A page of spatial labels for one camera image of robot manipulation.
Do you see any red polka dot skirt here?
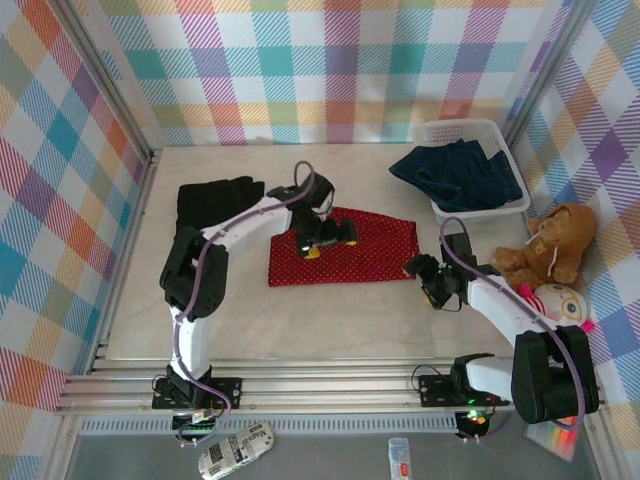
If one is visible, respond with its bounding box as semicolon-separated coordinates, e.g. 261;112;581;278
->
267;205;419;289

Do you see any black skirt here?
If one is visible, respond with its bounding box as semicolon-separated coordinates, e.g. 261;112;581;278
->
175;174;266;241

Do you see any brown teddy bear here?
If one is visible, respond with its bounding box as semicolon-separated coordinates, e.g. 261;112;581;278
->
489;202;599;291

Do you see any white pink plush doll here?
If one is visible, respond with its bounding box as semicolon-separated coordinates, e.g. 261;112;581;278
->
517;282;596;335

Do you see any white plastic mesh basket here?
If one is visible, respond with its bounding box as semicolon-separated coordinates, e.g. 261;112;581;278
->
410;119;531;226

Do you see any small white red packet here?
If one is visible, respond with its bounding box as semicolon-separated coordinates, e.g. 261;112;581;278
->
388;437;412;480

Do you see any colourful marker pack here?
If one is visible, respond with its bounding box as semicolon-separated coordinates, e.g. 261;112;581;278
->
523;422;581;459

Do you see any newspaper print pouch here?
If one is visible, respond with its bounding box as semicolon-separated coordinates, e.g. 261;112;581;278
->
198;421;276;480

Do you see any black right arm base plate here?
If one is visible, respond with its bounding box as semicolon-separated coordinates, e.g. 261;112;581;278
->
418;373;511;407

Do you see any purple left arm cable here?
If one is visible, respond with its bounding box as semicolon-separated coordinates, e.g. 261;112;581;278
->
169;160;324;449

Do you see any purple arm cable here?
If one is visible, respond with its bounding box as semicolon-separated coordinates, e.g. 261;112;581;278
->
169;160;324;449
438;215;586;444

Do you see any aluminium frame rail bed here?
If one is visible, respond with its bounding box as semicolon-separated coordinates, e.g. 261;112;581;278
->
52;342;614;419

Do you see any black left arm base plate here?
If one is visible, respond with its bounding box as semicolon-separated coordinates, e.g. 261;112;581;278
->
152;377;243;411

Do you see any grey slotted cable duct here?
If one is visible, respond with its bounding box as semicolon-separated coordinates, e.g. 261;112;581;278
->
79;418;459;435

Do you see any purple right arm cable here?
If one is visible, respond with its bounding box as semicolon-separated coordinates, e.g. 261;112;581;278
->
438;215;586;444

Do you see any aluminium side rail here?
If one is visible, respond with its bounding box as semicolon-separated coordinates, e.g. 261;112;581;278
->
87;147;164;374

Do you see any aluminium frame post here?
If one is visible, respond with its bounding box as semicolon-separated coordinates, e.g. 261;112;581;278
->
52;0;164;166
502;0;600;146

